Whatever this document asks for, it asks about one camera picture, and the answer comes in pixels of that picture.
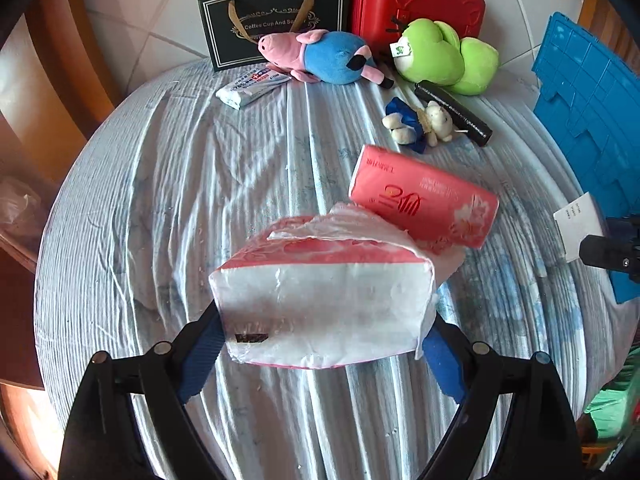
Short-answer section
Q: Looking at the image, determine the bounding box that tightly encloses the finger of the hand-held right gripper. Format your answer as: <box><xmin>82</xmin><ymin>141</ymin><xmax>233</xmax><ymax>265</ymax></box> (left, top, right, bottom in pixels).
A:
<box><xmin>606</xmin><ymin>216</ymin><xmax>640</xmax><ymax>241</ymax></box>
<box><xmin>579</xmin><ymin>234</ymin><xmax>640</xmax><ymax>283</ymax></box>

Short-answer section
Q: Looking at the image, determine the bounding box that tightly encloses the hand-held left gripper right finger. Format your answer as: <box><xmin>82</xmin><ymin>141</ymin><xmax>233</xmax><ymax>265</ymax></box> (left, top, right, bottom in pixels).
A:
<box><xmin>417</xmin><ymin>312</ymin><xmax>586</xmax><ymax>480</ymax></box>

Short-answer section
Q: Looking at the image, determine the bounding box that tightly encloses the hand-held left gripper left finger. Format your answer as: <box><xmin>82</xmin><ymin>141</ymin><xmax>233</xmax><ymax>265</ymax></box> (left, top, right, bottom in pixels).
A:
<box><xmin>59</xmin><ymin>297</ymin><xmax>226</xmax><ymax>480</ymax></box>

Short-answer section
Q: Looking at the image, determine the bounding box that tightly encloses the white paper box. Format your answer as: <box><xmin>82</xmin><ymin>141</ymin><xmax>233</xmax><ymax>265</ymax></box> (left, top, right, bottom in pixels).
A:
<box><xmin>552</xmin><ymin>191</ymin><xmax>610</xmax><ymax>263</ymax></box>

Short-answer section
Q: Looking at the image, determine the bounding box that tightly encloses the pink tissue pack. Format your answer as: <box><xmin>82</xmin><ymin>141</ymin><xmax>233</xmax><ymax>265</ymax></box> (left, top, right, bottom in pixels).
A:
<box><xmin>348</xmin><ymin>144</ymin><xmax>501</xmax><ymax>251</ymax></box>
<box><xmin>207</xmin><ymin>202</ymin><xmax>468</xmax><ymax>372</ymax></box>

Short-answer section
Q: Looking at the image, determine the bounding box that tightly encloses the blue plastic crate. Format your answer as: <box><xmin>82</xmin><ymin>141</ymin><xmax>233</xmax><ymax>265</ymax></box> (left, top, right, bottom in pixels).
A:
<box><xmin>531</xmin><ymin>11</ymin><xmax>640</xmax><ymax>305</ymax></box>

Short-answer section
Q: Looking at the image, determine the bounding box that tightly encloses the green cloth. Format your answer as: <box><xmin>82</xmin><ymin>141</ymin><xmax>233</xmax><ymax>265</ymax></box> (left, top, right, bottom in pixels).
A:
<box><xmin>584</xmin><ymin>380</ymin><xmax>636</xmax><ymax>443</ymax></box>

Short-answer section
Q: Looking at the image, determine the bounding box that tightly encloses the sealed pink tissue pack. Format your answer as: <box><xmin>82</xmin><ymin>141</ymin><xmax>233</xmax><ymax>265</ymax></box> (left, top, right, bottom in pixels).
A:
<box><xmin>348</xmin><ymin>144</ymin><xmax>501</xmax><ymax>251</ymax></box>

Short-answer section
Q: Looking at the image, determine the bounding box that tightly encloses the black folding umbrella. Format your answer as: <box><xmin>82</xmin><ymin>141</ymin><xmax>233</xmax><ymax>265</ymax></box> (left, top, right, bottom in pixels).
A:
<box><xmin>414</xmin><ymin>80</ymin><xmax>495</xmax><ymax>148</ymax></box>

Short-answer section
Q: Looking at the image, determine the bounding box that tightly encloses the small white bear blue dress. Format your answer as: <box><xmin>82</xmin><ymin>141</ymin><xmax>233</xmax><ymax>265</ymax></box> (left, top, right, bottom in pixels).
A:
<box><xmin>382</xmin><ymin>96</ymin><xmax>456</xmax><ymax>153</ymax></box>

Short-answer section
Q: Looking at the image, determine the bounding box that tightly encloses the clear plastic bag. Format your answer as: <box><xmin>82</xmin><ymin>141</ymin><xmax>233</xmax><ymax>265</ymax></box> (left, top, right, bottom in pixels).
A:
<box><xmin>0</xmin><ymin>175</ymin><xmax>43</xmax><ymax>231</ymax></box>

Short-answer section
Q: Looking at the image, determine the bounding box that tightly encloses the green plush toy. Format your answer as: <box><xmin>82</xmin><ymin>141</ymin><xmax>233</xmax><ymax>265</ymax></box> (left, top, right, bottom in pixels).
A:
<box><xmin>390</xmin><ymin>17</ymin><xmax>501</xmax><ymax>97</ymax></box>

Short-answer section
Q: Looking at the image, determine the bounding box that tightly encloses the white wet wipes pack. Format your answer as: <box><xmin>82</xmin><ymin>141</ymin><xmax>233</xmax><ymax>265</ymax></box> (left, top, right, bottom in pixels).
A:
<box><xmin>215</xmin><ymin>65</ymin><xmax>293</xmax><ymax>110</ymax></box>

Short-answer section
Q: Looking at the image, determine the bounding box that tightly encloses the black gift bag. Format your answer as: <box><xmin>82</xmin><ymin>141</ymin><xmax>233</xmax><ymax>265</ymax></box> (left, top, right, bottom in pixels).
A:
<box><xmin>197</xmin><ymin>0</ymin><xmax>351</xmax><ymax>73</ymax></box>

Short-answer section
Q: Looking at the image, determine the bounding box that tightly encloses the pink pig plush blue dress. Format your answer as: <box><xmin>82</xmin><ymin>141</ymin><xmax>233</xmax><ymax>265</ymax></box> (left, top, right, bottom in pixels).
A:
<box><xmin>257</xmin><ymin>29</ymin><xmax>396</xmax><ymax>90</ymax></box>

